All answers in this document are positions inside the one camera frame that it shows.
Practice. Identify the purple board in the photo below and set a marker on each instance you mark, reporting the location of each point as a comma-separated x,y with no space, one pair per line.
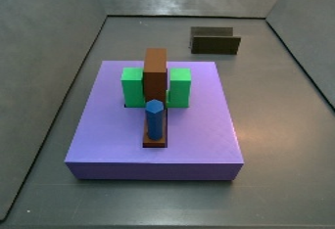
202,150

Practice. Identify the blue hexagonal peg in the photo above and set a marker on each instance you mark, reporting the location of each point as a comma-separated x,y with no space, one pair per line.
155,113

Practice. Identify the green right block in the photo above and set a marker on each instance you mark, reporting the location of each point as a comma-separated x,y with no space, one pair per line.
179,88

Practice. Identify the green block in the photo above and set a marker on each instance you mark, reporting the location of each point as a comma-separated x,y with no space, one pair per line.
179,88
132,87

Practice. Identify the green left block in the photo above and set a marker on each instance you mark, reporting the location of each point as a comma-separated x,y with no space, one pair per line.
132,87

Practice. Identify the brown tall block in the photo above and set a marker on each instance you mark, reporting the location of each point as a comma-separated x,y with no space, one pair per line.
155,86

